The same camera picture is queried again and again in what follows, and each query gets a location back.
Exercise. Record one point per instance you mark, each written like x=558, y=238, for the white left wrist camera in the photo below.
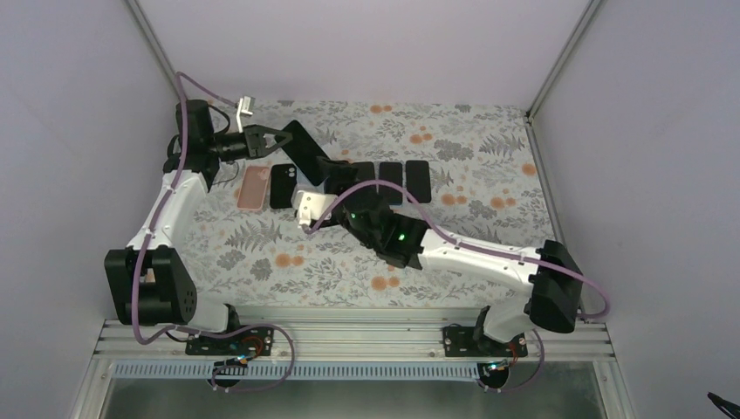
x=243, y=111

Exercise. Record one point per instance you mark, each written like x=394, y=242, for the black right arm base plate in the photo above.
x=466, y=341

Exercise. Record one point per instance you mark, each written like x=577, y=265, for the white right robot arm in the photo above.
x=544, y=279

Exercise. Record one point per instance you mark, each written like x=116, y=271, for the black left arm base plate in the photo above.
x=250, y=343

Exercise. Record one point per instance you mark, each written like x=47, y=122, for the perforated cable tray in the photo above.
x=302, y=370

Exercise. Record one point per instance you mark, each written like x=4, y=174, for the black phone without case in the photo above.
x=418, y=182

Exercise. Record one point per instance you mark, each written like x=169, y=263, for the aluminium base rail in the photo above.
x=362, y=334

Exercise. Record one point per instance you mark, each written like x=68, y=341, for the peach phone case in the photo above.
x=253, y=188

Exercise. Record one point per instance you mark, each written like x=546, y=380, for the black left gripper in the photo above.
x=255, y=140

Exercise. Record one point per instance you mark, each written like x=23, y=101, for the floral patterned table mat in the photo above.
x=484, y=184

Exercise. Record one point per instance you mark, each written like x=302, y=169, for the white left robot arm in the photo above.
x=149, y=283

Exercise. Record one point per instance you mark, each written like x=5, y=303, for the aluminium left corner post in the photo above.
x=155, y=47

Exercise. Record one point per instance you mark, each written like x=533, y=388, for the aluminium corner post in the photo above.
x=571, y=45
x=155, y=47

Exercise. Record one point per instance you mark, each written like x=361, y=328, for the aluminium right corner post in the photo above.
x=571, y=45

